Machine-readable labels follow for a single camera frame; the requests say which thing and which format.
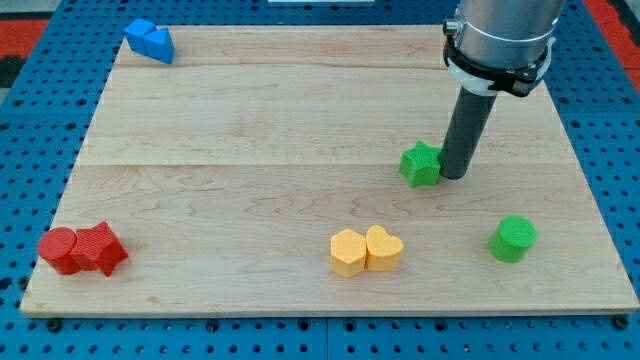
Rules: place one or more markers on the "light wooden board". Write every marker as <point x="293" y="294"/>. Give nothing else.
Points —
<point x="226" y="173"/>

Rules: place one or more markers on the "blue cube block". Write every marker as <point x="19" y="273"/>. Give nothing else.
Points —
<point x="135" y="32"/>

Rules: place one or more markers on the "red cylinder block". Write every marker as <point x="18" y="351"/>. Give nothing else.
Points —
<point x="55" y="248"/>

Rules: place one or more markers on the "green cylinder block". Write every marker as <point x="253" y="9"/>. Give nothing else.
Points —
<point x="514" y="236"/>

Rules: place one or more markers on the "blue triangle block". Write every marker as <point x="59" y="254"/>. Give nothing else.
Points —
<point x="158" y="45"/>

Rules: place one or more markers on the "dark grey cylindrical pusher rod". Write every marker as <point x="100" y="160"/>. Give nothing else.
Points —
<point x="465" y="128"/>

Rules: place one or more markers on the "yellow heart block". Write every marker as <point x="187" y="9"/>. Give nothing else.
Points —
<point x="383" y="249"/>

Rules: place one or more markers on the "yellow hexagon block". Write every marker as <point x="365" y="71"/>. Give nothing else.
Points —
<point x="348" y="253"/>

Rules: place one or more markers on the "green star block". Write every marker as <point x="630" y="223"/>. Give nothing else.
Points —
<point x="420" y="165"/>

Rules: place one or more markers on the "red star block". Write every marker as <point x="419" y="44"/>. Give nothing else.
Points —
<point x="98" y="248"/>

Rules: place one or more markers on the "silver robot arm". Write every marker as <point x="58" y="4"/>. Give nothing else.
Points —
<point x="497" y="46"/>

